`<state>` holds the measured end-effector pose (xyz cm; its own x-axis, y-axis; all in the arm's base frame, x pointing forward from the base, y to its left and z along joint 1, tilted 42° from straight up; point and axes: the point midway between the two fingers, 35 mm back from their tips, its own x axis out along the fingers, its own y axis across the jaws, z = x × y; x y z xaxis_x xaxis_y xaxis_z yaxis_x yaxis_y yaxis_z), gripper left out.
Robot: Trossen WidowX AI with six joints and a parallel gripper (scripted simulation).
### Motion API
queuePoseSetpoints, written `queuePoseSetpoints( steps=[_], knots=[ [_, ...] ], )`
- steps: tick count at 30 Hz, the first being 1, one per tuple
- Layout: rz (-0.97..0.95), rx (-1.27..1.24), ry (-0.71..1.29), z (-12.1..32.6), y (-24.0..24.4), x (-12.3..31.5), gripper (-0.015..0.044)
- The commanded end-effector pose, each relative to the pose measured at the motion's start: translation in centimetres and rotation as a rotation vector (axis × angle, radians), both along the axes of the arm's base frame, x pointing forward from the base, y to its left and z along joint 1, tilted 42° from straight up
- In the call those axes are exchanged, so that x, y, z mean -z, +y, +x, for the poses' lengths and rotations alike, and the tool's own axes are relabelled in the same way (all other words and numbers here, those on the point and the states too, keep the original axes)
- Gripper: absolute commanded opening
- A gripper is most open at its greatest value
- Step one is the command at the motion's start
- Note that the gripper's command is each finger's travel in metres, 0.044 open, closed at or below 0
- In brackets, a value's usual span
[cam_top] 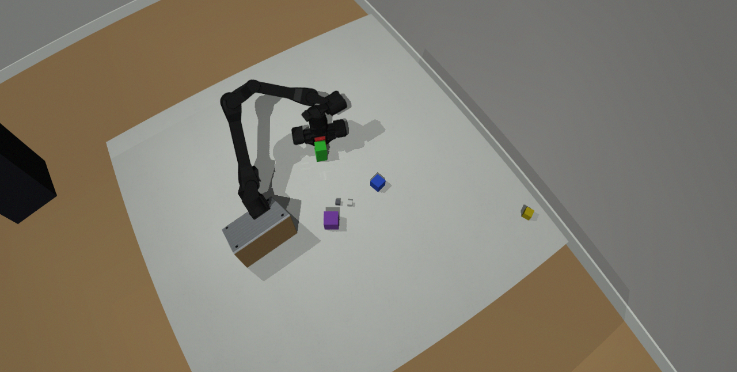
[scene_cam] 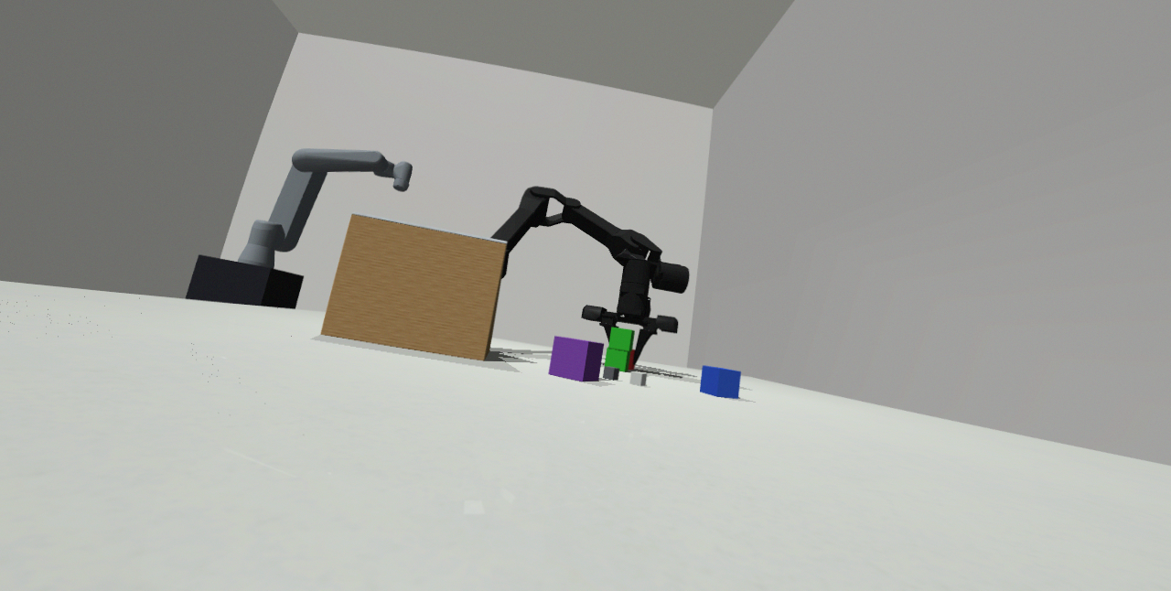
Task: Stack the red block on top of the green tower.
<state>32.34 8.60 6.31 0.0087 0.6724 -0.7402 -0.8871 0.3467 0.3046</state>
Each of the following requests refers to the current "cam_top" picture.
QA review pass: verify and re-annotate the purple block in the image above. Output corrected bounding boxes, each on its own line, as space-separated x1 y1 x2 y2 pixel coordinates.
324 211 339 230

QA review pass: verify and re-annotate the blue cube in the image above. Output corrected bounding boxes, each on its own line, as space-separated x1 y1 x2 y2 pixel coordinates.
370 174 386 192

